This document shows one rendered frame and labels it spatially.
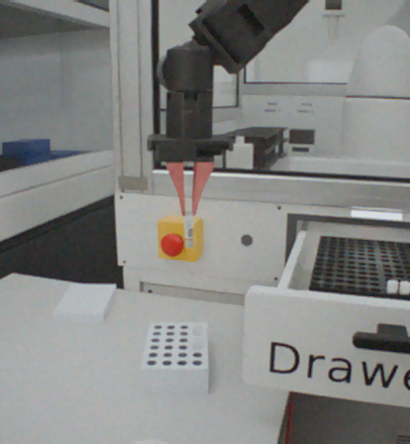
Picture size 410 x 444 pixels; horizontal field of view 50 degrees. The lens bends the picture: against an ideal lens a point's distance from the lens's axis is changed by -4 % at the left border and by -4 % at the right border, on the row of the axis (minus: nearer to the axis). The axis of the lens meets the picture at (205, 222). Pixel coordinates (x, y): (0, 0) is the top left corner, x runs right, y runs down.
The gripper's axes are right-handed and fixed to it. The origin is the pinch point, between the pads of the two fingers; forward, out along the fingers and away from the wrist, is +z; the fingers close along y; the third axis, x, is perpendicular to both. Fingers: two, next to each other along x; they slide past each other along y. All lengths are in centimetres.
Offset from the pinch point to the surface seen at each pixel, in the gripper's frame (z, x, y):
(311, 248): 11.5, -15.7, -22.1
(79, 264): 39, -78, 30
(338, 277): 7.6, 5.2, -18.8
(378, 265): 7.3, 2.4, -25.7
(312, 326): 7.2, 17.9, -11.4
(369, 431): 47, -9, -36
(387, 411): 42, -8, -38
